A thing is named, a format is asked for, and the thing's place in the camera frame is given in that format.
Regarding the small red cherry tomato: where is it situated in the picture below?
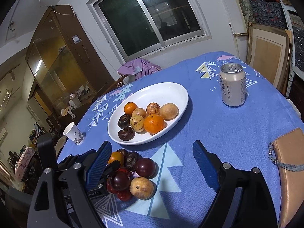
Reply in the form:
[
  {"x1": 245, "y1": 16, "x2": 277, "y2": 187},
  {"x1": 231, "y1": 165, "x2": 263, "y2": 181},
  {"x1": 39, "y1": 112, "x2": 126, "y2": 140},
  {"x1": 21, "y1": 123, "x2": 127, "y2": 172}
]
[{"x1": 107, "y1": 179, "x2": 118, "y2": 195}]

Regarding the orange yellow tomato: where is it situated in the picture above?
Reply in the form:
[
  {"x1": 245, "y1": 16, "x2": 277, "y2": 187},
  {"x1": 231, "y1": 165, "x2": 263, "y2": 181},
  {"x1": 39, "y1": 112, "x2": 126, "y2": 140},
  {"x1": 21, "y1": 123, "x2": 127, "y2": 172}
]
[{"x1": 108, "y1": 151, "x2": 125, "y2": 167}]

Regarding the dark water chestnut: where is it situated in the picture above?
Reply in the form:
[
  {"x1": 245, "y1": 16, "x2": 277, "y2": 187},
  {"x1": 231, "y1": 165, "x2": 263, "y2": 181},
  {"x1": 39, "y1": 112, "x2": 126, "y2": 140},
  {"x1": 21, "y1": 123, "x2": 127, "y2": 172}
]
[
  {"x1": 124, "y1": 151, "x2": 142, "y2": 172},
  {"x1": 117, "y1": 114, "x2": 131, "y2": 129},
  {"x1": 117, "y1": 148, "x2": 129, "y2": 157},
  {"x1": 117, "y1": 126, "x2": 135, "y2": 141}
]

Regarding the dark purple plum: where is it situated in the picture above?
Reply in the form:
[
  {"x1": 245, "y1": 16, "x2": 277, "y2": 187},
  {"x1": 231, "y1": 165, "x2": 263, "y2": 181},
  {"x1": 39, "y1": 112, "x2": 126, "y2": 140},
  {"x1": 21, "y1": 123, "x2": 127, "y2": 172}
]
[
  {"x1": 109, "y1": 171, "x2": 131, "y2": 191},
  {"x1": 135, "y1": 158, "x2": 156, "y2": 178}
]

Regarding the beige blotched fruit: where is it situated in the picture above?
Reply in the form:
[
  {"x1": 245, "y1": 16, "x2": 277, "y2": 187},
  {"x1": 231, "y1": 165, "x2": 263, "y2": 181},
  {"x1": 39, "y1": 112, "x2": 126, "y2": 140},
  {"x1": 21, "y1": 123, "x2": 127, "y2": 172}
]
[{"x1": 129, "y1": 115, "x2": 145, "y2": 133}]

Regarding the large orange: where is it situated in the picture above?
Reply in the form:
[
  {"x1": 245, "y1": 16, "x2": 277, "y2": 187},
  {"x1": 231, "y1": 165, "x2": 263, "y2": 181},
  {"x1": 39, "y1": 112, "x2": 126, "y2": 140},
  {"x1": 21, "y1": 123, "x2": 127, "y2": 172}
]
[
  {"x1": 144, "y1": 114, "x2": 165, "y2": 134},
  {"x1": 124, "y1": 102, "x2": 138, "y2": 115}
]

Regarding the striped orange pepino fruit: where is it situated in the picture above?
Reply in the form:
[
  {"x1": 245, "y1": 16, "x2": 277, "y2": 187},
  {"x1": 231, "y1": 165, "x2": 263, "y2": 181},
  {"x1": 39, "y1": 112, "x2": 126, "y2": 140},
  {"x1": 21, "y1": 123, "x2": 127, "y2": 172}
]
[{"x1": 146, "y1": 102, "x2": 160, "y2": 116}]

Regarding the tan round fruit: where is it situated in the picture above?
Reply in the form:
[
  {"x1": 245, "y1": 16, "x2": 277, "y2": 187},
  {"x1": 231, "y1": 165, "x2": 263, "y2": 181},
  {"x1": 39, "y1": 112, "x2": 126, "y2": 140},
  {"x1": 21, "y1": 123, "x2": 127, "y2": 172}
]
[{"x1": 159, "y1": 103, "x2": 179, "y2": 120}]

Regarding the pale blotched fruit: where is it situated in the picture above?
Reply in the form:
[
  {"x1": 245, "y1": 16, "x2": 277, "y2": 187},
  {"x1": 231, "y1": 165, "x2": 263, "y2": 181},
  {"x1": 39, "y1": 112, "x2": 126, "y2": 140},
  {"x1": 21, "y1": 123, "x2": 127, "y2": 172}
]
[{"x1": 129, "y1": 177, "x2": 154, "y2": 200}]

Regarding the speckled tan fruit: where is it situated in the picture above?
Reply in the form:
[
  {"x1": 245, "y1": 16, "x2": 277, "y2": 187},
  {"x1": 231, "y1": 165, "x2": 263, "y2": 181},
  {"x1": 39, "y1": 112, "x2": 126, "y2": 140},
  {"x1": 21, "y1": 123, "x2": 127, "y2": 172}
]
[{"x1": 131, "y1": 108, "x2": 147, "y2": 118}]

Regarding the white paper cup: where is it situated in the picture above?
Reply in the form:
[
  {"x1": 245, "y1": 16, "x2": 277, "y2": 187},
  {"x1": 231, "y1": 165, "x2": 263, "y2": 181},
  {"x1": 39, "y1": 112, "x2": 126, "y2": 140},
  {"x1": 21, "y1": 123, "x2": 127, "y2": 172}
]
[{"x1": 63, "y1": 122, "x2": 85, "y2": 145}]

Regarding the blue printed tablecloth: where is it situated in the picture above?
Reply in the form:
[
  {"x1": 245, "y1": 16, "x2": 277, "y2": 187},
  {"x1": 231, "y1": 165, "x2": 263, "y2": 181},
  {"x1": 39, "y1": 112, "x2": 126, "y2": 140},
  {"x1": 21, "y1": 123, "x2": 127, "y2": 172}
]
[{"x1": 59, "y1": 51, "x2": 303, "y2": 227}]

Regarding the tan leather wallet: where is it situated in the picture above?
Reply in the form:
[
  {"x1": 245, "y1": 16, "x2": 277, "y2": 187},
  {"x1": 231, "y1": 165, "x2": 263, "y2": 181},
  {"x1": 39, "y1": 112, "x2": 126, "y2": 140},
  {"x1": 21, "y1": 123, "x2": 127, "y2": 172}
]
[{"x1": 268, "y1": 128, "x2": 303, "y2": 227}]

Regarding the wooden glass display cabinet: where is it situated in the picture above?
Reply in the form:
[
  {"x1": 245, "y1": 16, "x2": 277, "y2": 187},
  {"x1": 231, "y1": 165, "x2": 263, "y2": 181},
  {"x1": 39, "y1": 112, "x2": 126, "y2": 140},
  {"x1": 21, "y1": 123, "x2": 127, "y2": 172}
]
[{"x1": 25, "y1": 5, "x2": 114, "y2": 114}]

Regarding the wooden chair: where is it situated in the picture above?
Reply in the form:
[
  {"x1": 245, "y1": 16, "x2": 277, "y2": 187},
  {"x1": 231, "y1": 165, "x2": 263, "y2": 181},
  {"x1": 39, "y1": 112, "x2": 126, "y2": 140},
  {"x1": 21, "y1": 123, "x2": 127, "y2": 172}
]
[{"x1": 102, "y1": 75, "x2": 129, "y2": 95}]

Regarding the white round plate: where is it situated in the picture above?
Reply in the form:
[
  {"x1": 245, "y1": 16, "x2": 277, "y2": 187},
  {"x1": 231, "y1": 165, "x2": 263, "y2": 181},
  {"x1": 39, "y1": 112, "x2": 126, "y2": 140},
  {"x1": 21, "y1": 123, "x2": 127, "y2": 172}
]
[{"x1": 108, "y1": 82, "x2": 189, "y2": 146}]

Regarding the purple cloth on chair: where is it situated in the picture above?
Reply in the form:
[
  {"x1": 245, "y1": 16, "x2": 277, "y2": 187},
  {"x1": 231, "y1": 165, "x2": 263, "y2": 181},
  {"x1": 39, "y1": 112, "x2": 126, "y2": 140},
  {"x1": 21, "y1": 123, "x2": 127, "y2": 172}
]
[{"x1": 117, "y1": 58, "x2": 162, "y2": 80}]

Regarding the white beverage can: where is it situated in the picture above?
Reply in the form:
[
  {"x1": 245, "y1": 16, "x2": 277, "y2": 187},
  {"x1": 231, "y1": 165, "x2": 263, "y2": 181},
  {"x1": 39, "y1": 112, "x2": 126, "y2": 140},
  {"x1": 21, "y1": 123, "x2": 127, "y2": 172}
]
[{"x1": 219, "y1": 63, "x2": 246, "y2": 107}]

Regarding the sliding glass window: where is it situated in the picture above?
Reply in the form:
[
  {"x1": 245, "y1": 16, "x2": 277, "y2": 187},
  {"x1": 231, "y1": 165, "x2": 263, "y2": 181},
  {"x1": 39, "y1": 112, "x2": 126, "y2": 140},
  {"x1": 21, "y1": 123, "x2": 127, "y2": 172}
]
[{"x1": 87, "y1": 0, "x2": 211, "y2": 61}]

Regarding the storage shelf with boxes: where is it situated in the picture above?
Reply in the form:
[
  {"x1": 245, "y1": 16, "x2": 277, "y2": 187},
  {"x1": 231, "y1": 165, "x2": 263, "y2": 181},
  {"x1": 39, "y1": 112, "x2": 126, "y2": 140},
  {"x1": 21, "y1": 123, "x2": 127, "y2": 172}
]
[{"x1": 238, "y1": 0, "x2": 303, "y2": 70}]

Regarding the leaning picture frame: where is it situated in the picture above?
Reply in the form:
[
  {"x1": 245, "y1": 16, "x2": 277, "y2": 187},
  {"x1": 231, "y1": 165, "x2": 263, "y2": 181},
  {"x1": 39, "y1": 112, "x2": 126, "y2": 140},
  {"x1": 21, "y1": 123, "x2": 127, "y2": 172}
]
[{"x1": 246, "y1": 23, "x2": 292, "y2": 95}]

